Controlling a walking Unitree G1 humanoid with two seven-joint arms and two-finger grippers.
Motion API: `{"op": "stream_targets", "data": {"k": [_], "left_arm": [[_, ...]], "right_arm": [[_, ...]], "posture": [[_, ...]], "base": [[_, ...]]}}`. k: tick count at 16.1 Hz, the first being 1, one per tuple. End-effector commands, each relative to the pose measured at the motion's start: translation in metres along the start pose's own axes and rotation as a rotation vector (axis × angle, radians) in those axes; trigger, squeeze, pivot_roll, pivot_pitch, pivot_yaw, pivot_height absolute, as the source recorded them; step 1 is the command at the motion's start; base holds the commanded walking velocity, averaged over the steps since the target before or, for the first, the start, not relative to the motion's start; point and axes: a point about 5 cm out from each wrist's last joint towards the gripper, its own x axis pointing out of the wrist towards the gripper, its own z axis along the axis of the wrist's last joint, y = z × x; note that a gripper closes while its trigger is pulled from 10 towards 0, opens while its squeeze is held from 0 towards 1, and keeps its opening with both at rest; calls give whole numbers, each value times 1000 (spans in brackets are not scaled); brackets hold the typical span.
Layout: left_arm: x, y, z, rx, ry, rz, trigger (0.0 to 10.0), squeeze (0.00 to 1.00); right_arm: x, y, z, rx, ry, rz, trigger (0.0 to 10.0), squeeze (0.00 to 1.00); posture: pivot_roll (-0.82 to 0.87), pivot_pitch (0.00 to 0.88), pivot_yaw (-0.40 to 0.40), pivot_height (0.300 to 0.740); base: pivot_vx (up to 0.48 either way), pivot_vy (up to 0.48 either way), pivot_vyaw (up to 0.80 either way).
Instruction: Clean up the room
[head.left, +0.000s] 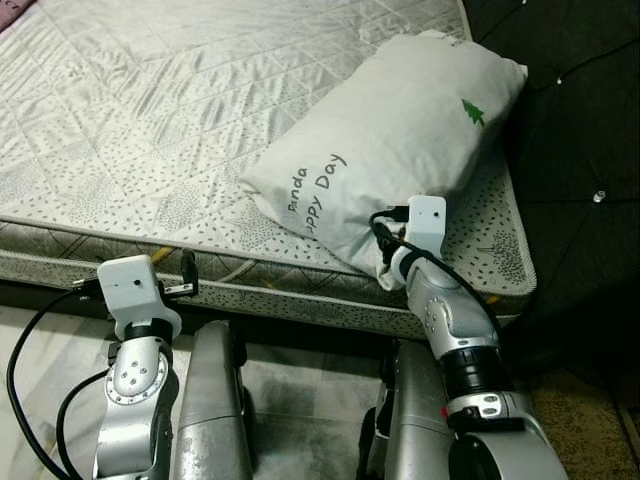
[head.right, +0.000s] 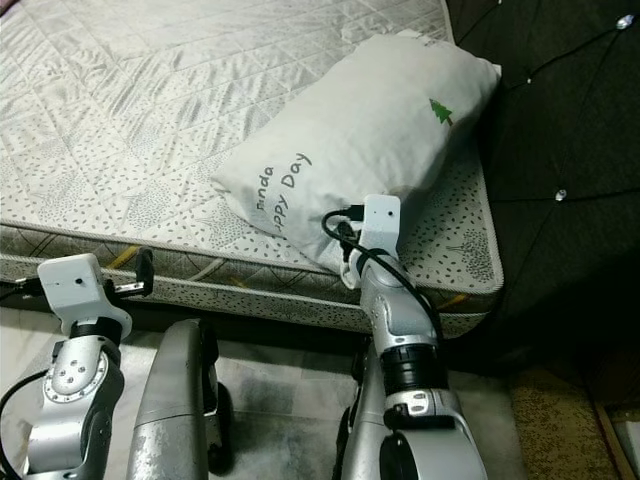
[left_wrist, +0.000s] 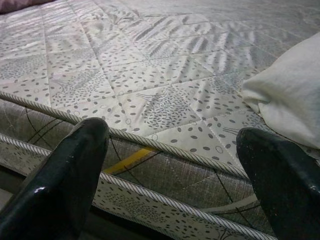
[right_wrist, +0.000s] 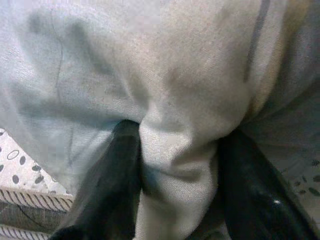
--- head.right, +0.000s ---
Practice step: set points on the black tufted headboard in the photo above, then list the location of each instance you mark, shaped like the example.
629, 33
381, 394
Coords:
560, 100

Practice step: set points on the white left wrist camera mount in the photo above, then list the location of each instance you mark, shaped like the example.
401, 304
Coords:
75, 285

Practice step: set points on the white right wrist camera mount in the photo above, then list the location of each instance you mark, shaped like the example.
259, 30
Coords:
382, 220

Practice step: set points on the silver right robot leg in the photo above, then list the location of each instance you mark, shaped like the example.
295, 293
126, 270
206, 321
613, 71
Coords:
365, 420

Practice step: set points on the white quilted mattress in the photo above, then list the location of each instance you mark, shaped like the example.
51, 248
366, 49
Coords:
140, 120

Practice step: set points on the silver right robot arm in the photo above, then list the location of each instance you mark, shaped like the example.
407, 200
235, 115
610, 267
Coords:
400, 320

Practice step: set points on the brown patterned rug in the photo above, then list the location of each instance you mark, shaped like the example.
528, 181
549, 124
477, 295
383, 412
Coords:
550, 430

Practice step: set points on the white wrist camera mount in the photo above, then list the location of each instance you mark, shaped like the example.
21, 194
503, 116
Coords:
75, 285
382, 220

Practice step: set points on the white printed pillow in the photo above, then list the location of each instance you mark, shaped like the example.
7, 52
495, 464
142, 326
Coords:
360, 140

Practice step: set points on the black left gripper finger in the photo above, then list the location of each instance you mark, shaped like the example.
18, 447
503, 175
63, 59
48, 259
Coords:
145, 267

